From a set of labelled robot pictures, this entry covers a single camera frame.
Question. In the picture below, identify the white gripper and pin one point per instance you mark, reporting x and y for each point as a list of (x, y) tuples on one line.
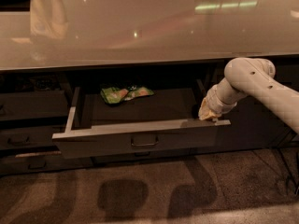
[(214, 102)]

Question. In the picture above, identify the grey drawer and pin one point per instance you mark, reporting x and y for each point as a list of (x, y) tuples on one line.
[(32, 105), (150, 155), (16, 163), (167, 120), (30, 137)]

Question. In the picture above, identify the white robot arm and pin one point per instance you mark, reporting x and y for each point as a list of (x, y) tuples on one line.
[(251, 77)]

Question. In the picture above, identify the grey cabinet door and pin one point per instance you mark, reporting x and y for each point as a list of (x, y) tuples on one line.
[(253, 126)]

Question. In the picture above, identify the green snack bag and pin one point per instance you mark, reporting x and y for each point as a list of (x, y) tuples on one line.
[(115, 95)]

